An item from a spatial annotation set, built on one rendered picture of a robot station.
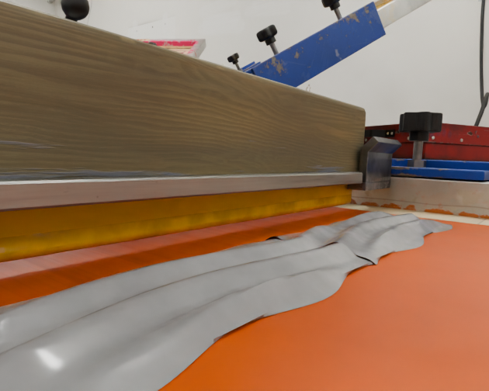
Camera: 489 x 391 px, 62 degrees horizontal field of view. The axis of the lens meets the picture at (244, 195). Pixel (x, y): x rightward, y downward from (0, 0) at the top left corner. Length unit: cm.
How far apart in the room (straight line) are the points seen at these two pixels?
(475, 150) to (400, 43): 127
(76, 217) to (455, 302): 16
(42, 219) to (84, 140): 4
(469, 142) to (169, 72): 104
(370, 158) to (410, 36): 199
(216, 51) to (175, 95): 285
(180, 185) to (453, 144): 100
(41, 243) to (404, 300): 15
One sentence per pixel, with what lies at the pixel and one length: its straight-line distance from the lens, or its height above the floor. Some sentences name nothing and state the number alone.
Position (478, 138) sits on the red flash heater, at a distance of 122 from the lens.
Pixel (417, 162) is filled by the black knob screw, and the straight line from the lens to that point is 48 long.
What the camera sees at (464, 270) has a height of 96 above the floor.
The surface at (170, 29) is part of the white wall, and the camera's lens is 347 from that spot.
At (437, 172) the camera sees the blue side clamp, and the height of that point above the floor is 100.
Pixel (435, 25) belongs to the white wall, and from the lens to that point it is 237.
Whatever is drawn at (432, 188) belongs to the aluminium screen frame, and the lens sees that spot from 46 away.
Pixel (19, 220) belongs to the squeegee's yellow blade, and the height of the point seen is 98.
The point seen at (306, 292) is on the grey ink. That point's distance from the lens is 16.
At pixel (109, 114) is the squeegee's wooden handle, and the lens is 19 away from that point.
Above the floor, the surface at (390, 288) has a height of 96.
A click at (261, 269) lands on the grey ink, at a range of 17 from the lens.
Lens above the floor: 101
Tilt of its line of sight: 6 degrees down
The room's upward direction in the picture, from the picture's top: 2 degrees clockwise
